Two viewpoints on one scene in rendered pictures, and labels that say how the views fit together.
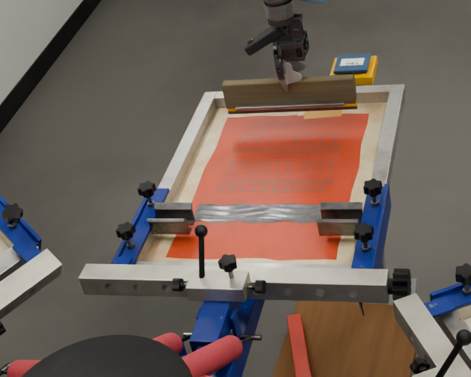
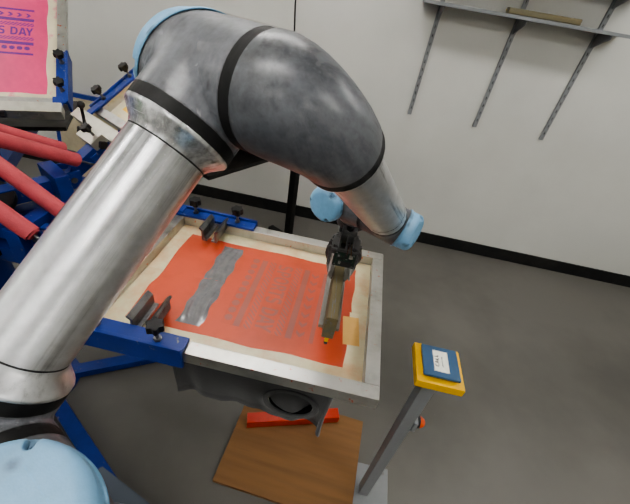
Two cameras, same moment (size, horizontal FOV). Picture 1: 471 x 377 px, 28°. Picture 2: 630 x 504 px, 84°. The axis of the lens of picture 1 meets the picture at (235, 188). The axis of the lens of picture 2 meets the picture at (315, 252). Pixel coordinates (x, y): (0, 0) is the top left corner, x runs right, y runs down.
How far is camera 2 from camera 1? 2.17 m
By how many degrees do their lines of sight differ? 57
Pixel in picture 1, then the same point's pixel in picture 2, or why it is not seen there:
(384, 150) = (249, 362)
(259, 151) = (300, 284)
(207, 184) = (267, 255)
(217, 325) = not seen: hidden behind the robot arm
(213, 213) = (227, 255)
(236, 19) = not seen: outside the picture
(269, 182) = (253, 286)
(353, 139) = (298, 348)
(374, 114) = (340, 372)
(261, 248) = (170, 276)
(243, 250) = (175, 267)
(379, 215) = (132, 337)
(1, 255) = not seen: hidden behind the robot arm
